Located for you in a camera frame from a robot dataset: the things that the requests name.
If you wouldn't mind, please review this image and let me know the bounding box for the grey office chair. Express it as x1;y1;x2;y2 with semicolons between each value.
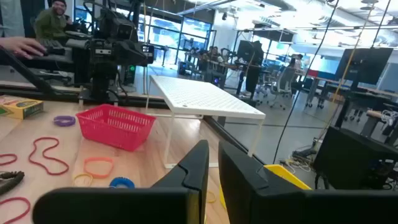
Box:
267;66;297;110

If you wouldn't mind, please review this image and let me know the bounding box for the purple coil wristband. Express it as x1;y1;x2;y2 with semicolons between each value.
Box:
52;115;76;128

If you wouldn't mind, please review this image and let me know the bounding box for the black equipment box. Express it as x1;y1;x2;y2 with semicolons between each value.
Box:
312;125;398;191

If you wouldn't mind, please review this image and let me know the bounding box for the white yellow cable bundle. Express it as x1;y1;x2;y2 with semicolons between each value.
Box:
279;148;315;175

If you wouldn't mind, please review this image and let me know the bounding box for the yellow plastic basket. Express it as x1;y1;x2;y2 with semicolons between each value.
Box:
218;164;312;210

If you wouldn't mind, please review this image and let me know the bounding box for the black computer monitor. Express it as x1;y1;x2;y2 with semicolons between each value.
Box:
335;47;394;91

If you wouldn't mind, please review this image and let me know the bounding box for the wooden office desk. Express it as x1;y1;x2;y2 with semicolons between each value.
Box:
306;76;398;110

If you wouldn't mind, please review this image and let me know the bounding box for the orange rubber band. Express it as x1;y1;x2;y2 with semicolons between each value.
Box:
83;156;115;179

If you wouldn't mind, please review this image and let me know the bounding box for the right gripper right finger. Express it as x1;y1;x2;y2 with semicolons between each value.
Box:
218;141;398;224

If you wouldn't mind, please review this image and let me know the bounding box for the person's hand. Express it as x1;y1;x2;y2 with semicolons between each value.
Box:
0;36;47;60

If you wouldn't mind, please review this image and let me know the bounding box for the red plastic basket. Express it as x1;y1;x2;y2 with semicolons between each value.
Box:
75;103;157;152

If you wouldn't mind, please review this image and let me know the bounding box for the person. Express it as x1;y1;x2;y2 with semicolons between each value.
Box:
33;0;75;47

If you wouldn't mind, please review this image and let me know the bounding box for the white perforated metal shelf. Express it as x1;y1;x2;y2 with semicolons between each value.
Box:
145;74;267;169

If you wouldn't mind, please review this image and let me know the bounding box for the long black cable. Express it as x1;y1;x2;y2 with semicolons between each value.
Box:
272;0;340;165

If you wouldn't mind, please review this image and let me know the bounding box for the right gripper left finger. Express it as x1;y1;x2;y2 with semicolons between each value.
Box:
32;139;210;224

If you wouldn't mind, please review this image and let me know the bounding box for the blue coil wristband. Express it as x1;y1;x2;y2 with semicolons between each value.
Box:
109;176;136;190

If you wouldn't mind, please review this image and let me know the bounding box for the black coil wristband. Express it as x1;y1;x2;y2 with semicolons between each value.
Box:
0;170;25;195

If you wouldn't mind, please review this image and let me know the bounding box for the long red cable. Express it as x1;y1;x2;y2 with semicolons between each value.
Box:
0;196;32;224

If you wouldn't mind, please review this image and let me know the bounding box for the yellow green crayon box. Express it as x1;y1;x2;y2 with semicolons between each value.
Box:
0;95;44;120

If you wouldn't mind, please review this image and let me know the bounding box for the yellow hanging cord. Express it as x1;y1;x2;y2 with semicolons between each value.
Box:
331;1;376;105

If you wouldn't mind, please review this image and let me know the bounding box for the red rubber band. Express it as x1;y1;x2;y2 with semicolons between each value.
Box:
28;136;70;176
0;153;18;167

